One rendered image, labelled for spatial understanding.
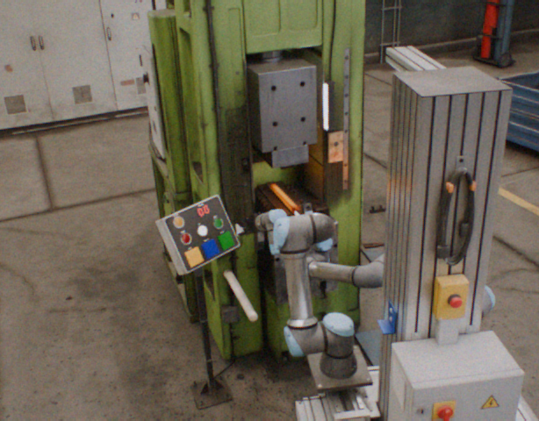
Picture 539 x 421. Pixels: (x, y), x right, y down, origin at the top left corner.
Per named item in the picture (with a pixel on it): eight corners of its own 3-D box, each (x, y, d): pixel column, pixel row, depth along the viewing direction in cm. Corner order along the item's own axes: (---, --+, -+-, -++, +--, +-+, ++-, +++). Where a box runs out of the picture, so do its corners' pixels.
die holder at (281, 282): (338, 289, 353) (338, 221, 333) (276, 305, 343) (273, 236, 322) (300, 245, 401) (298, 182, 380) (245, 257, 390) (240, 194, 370)
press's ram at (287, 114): (332, 140, 318) (332, 63, 299) (262, 153, 307) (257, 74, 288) (300, 117, 353) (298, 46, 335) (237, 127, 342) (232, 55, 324)
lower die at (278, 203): (309, 222, 334) (309, 208, 330) (275, 230, 328) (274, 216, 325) (282, 192, 370) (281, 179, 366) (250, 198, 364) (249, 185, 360)
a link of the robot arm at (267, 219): (276, 227, 263) (272, 208, 264) (261, 231, 271) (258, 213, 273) (290, 226, 267) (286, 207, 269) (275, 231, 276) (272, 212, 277)
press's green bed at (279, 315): (337, 353, 375) (337, 289, 354) (280, 369, 364) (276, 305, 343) (301, 303, 422) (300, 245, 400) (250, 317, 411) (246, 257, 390)
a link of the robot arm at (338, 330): (358, 353, 237) (358, 325, 231) (325, 360, 235) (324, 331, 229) (348, 334, 248) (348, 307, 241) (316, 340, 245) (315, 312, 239)
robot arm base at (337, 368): (362, 376, 240) (362, 356, 235) (324, 381, 238) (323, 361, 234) (352, 351, 253) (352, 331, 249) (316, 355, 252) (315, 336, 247)
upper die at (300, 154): (308, 161, 318) (308, 145, 314) (272, 168, 312) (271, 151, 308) (279, 136, 353) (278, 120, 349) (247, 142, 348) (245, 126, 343)
